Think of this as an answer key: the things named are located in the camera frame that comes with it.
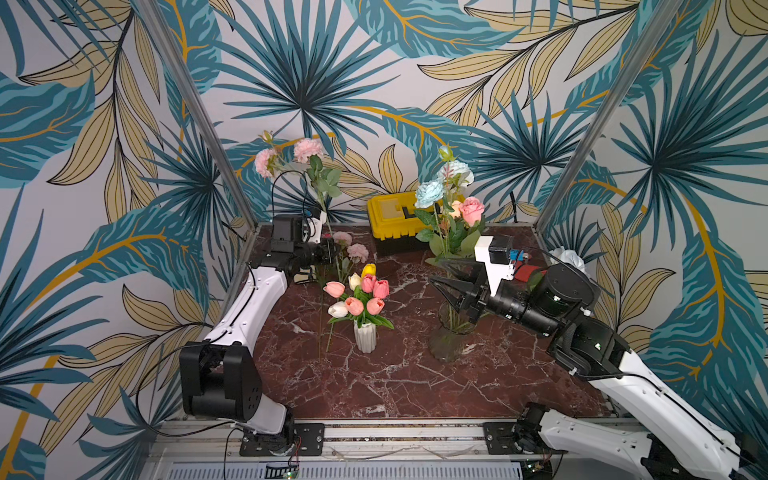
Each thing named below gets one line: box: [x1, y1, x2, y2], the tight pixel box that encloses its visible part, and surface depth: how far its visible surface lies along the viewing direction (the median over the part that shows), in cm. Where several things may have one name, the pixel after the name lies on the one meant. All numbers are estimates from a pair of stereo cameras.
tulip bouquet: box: [322, 263, 395, 329], surface depth 66 cm
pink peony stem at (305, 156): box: [254, 130, 343, 241], surface depth 80 cm
